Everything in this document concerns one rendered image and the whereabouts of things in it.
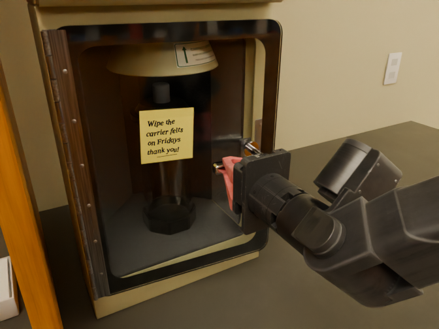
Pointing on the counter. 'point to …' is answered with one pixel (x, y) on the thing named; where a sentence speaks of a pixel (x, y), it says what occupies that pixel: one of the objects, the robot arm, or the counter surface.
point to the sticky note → (166, 134)
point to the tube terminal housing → (133, 14)
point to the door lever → (251, 149)
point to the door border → (77, 156)
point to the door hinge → (66, 142)
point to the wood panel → (24, 223)
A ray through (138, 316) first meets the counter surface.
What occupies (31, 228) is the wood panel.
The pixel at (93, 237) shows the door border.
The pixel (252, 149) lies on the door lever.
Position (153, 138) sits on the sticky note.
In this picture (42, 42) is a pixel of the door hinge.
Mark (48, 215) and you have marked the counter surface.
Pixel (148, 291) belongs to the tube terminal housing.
